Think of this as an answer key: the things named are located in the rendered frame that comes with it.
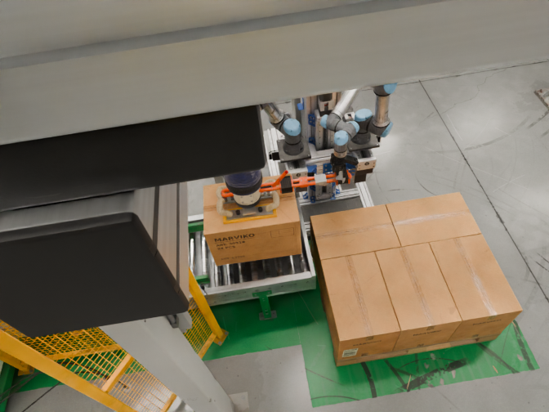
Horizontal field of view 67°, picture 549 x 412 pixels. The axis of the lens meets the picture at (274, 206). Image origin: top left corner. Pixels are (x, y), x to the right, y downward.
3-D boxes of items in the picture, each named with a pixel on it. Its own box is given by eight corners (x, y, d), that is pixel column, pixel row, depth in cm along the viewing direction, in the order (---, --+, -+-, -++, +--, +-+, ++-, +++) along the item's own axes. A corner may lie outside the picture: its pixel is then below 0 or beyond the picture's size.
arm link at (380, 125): (374, 123, 293) (377, 62, 246) (393, 130, 287) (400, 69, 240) (365, 135, 289) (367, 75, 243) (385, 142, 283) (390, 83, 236)
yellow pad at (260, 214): (223, 224, 259) (221, 220, 255) (222, 212, 265) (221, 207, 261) (277, 217, 259) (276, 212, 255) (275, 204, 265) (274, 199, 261)
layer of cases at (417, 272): (336, 360, 295) (339, 341, 263) (310, 243, 355) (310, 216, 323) (501, 333, 297) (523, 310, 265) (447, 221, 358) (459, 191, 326)
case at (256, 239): (216, 266, 287) (203, 235, 255) (214, 219, 311) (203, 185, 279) (301, 253, 287) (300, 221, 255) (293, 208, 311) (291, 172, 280)
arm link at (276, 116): (284, 136, 296) (249, 94, 249) (271, 126, 304) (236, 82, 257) (296, 124, 295) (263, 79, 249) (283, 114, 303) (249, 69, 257)
